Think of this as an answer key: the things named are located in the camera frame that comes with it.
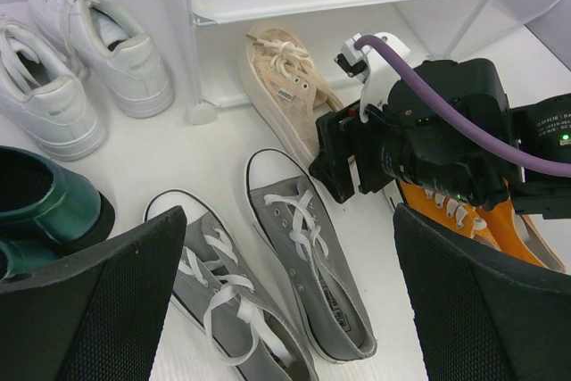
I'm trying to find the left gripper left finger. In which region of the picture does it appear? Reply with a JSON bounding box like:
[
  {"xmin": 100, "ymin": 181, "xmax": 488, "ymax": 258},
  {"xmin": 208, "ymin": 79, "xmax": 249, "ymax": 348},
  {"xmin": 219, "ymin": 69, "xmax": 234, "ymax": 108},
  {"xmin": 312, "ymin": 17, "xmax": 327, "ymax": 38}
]
[{"xmin": 1, "ymin": 206, "xmax": 186, "ymax": 380}]

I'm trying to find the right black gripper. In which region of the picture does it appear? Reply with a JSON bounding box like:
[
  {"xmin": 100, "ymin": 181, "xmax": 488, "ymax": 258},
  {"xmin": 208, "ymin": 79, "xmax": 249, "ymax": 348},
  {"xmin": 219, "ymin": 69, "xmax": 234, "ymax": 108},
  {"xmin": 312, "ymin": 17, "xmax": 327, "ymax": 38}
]
[{"xmin": 309, "ymin": 59, "xmax": 513, "ymax": 211}]

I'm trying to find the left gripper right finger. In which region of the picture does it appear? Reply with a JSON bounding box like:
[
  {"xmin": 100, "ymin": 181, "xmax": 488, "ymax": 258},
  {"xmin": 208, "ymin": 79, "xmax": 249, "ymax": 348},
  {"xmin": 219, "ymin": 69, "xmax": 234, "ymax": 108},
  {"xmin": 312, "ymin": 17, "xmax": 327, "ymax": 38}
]
[{"xmin": 393, "ymin": 204, "xmax": 570, "ymax": 380}]

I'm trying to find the orange canvas sneaker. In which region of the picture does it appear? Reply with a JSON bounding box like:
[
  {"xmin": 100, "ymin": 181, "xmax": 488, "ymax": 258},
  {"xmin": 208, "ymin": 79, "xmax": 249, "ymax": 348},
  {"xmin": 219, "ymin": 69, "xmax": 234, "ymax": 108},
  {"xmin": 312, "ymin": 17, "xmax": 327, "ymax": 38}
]
[
  {"xmin": 476, "ymin": 199, "xmax": 566, "ymax": 273},
  {"xmin": 383, "ymin": 179, "xmax": 500, "ymax": 250}
]

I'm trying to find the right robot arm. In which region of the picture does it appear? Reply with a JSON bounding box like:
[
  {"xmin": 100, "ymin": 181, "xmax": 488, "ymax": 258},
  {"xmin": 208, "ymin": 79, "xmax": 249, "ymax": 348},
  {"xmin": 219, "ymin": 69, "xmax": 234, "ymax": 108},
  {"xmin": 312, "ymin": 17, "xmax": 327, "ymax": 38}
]
[{"xmin": 309, "ymin": 59, "xmax": 570, "ymax": 219}]

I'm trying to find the lower green heeled shoe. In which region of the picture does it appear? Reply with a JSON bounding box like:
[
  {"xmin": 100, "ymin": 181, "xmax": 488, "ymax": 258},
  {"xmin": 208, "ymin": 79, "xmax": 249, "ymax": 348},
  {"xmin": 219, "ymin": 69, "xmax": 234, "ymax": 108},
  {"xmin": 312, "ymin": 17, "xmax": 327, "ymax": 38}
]
[{"xmin": 1, "ymin": 238, "xmax": 60, "ymax": 280}]

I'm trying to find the green heeled shoe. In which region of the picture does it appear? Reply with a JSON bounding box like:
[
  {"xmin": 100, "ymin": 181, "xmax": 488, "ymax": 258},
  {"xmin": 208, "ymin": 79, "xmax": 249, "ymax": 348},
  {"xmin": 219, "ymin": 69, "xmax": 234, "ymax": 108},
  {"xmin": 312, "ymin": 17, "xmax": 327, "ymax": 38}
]
[
  {"xmin": 1, "ymin": 238, "xmax": 60, "ymax": 280},
  {"xmin": 1, "ymin": 146, "xmax": 115, "ymax": 256}
]

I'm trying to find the white plastic shoe cabinet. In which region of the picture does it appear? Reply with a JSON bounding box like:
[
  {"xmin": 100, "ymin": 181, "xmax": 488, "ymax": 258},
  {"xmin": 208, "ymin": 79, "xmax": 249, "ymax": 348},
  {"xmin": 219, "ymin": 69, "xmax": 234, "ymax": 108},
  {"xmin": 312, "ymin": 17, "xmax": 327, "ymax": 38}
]
[{"xmin": 165, "ymin": 0, "xmax": 504, "ymax": 125}]

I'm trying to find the upper green heeled shoe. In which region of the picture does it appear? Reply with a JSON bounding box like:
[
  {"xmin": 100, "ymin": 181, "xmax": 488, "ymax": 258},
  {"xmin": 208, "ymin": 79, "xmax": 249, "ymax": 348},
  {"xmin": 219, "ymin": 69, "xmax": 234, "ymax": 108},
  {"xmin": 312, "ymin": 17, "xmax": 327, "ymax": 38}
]
[{"xmin": 1, "ymin": 146, "xmax": 115, "ymax": 256}]

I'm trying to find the right grey canvas sneaker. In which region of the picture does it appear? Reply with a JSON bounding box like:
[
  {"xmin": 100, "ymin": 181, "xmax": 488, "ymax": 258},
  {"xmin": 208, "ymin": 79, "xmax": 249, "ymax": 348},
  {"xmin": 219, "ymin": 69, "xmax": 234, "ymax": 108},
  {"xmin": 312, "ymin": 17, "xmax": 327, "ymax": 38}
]
[{"xmin": 244, "ymin": 148, "xmax": 377, "ymax": 363}]

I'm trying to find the grey canvas sneaker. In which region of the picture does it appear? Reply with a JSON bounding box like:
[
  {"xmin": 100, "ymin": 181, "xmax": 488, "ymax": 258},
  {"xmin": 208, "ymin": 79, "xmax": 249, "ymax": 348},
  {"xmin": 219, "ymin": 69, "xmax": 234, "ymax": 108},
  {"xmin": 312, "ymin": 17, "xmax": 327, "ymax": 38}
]
[
  {"xmin": 143, "ymin": 189, "xmax": 319, "ymax": 380},
  {"xmin": 244, "ymin": 148, "xmax": 377, "ymax": 363}
]

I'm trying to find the left grey canvas sneaker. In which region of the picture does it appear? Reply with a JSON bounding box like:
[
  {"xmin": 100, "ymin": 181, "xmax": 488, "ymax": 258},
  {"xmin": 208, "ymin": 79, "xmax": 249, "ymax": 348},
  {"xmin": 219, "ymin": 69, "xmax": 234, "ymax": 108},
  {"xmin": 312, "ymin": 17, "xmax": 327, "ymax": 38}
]
[{"xmin": 143, "ymin": 189, "xmax": 319, "ymax": 380}]

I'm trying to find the left white sneaker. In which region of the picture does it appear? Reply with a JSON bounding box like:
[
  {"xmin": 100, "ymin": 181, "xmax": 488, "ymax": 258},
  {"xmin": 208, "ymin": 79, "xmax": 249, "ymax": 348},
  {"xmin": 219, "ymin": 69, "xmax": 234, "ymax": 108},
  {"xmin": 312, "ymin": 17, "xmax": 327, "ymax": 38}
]
[{"xmin": 1, "ymin": 13, "xmax": 106, "ymax": 162}]

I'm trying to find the white sneaker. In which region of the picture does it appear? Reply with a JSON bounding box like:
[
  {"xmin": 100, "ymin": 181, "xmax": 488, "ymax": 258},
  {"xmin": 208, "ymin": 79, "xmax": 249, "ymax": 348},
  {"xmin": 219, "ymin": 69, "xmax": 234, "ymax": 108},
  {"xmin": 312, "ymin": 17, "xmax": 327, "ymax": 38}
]
[
  {"xmin": 28, "ymin": 0, "xmax": 174, "ymax": 119},
  {"xmin": 1, "ymin": 13, "xmax": 106, "ymax": 162}
]

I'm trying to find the right white sneaker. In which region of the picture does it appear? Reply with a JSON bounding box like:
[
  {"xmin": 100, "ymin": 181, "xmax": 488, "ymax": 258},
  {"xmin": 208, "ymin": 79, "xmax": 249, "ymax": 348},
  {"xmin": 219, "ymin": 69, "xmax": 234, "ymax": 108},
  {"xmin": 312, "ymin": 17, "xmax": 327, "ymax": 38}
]
[{"xmin": 28, "ymin": 0, "xmax": 174, "ymax": 119}]

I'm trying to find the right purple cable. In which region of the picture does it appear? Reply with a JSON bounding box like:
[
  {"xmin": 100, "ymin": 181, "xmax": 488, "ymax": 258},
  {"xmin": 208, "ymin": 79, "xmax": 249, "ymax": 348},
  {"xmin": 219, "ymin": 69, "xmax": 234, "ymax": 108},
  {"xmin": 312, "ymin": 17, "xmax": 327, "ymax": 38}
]
[{"xmin": 354, "ymin": 34, "xmax": 571, "ymax": 178}]

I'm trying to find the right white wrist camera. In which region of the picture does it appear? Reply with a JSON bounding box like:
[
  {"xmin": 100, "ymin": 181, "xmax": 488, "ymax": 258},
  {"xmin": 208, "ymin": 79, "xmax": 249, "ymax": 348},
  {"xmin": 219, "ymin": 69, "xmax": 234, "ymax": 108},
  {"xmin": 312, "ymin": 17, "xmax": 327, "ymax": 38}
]
[{"xmin": 335, "ymin": 33, "xmax": 400, "ymax": 123}]

